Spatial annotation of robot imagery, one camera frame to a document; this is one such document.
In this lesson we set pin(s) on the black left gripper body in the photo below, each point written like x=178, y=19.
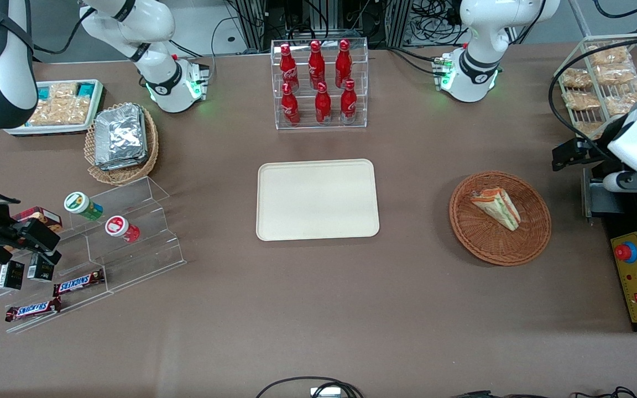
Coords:
x=593, y=156

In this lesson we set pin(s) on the triangle sandwich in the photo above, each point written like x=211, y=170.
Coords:
x=498, y=207

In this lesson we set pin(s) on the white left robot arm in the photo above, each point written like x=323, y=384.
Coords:
x=479, y=66

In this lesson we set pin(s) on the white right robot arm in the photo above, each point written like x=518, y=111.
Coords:
x=152, y=33

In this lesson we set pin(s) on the white rectangular snack tray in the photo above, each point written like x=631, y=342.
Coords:
x=47, y=131

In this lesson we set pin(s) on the light tan wicker basket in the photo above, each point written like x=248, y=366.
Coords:
x=125, y=174

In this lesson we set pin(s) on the brown round wicker basket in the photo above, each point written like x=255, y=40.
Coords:
x=495, y=246

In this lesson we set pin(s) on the cream plastic tray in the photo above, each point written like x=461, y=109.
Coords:
x=318, y=199

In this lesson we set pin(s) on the red brown carton box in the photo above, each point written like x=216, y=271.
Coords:
x=42, y=214

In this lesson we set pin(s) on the clear bag of snacks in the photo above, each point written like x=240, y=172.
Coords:
x=614, y=74
x=589, y=130
x=575, y=78
x=609, y=55
x=622, y=100
x=581, y=100

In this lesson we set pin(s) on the small black box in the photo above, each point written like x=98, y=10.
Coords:
x=41, y=270
x=11, y=275

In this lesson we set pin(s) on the black machine with yellow panel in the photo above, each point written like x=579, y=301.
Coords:
x=636, y=221

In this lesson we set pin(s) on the green lidded cup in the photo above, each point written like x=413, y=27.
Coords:
x=78, y=203

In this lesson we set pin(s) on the Snickers chocolate bar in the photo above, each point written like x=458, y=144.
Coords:
x=78, y=283
x=34, y=309

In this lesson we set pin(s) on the red emergency stop button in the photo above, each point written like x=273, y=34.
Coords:
x=624, y=252

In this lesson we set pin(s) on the red lidded cup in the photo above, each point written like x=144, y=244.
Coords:
x=116, y=225

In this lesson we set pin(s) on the clear acrylic stepped display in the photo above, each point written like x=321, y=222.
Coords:
x=147, y=243

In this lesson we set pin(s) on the silver foil packet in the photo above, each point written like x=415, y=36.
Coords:
x=120, y=132
x=128, y=165

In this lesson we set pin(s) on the tan cracker pack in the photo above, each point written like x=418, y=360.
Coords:
x=64, y=91
x=75, y=110
x=45, y=113

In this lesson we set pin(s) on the teal snack packet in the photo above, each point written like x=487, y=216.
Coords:
x=45, y=92
x=85, y=88

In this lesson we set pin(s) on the red cola bottle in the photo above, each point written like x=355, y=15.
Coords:
x=323, y=105
x=348, y=102
x=343, y=63
x=316, y=63
x=290, y=105
x=288, y=67

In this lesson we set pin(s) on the clear acrylic bottle rack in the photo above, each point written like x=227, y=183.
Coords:
x=329, y=126

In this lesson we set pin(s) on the small grey device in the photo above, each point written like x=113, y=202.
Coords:
x=325, y=393

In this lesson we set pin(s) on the aluminium profile post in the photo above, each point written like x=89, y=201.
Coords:
x=249, y=22
x=398, y=22

